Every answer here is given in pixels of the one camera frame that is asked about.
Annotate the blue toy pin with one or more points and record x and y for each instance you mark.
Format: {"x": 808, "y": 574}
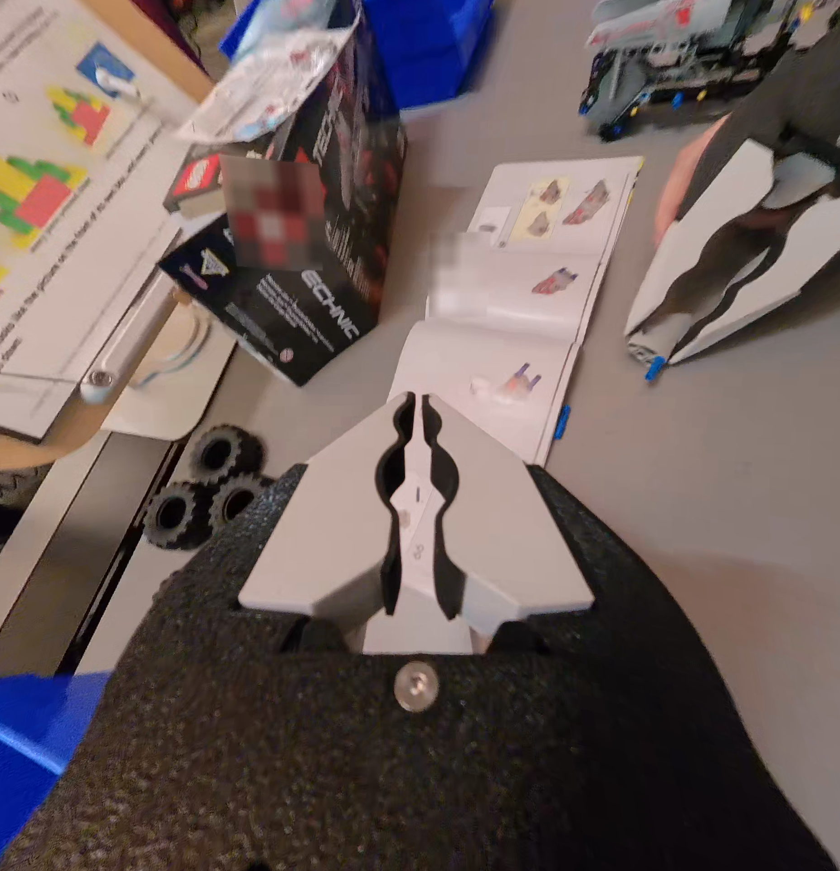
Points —
{"x": 563, "y": 422}
{"x": 655, "y": 369}

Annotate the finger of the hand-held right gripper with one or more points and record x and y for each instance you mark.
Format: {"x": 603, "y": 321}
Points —
{"x": 706, "y": 218}
{"x": 814, "y": 252}

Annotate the black toy set box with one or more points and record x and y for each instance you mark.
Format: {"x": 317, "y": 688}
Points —
{"x": 325, "y": 258}

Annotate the grey desk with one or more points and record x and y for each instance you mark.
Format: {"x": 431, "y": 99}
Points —
{"x": 699, "y": 476}

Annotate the grey red toy truck model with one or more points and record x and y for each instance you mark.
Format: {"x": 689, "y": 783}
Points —
{"x": 699, "y": 54}

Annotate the person's right hand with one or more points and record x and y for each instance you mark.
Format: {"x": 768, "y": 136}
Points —
{"x": 685, "y": 177}

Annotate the clear plastic bag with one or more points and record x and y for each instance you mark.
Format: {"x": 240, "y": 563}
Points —
{"x": 277, "y": 75}

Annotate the white instruction booklet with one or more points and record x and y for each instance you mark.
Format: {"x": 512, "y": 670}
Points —
{"x": 515, "y": 313}

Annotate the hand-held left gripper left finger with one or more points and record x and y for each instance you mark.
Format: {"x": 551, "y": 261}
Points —
{"x": 318, "y": 537}

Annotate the grey toy brick piece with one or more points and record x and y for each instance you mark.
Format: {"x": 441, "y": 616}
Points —
{"x": 648, "y": 347}

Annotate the blue storage bin square tag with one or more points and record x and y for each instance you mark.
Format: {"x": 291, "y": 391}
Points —
{"x": 25, "y": 748}

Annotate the printed instruction board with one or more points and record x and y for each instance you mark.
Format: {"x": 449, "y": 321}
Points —
{"x": 52, "y": 204}

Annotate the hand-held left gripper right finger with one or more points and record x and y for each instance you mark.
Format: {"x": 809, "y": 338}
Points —
{"x": 515, "y": 537}

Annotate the white rounded stand base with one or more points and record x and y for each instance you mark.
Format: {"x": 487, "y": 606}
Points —
{"x": 182, "y": 401}

